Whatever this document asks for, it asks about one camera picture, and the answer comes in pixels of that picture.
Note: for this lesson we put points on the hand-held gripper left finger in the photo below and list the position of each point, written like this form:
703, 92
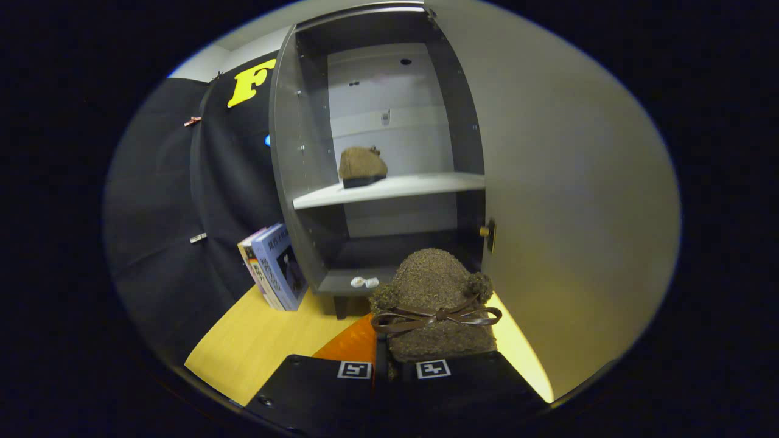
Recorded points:
316, 395

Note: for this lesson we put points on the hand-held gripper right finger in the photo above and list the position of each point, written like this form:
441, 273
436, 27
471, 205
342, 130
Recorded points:
462, 395

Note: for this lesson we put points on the brown fuzzy shoe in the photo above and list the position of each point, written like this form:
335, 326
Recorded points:
435, 280
362, 164

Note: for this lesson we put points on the beige shoe cabinet door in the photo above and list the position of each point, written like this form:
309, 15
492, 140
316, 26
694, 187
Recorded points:
578, 213

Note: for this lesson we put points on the grey shoe cabinet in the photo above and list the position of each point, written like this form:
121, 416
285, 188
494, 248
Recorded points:
389, 185

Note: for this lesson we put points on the brass door catch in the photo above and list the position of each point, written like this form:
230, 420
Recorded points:
488, 234

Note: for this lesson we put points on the blue cover book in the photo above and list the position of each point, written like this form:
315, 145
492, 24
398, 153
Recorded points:
277, 261

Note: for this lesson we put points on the silver clip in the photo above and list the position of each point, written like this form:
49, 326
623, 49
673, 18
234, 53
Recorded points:
198, 237

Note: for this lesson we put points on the black backdrop cloth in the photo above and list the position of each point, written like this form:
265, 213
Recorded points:
158, 213

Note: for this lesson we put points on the pink clip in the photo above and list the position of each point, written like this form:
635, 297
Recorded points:
192, 121

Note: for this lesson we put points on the black clip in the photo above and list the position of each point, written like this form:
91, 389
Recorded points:
216, 76

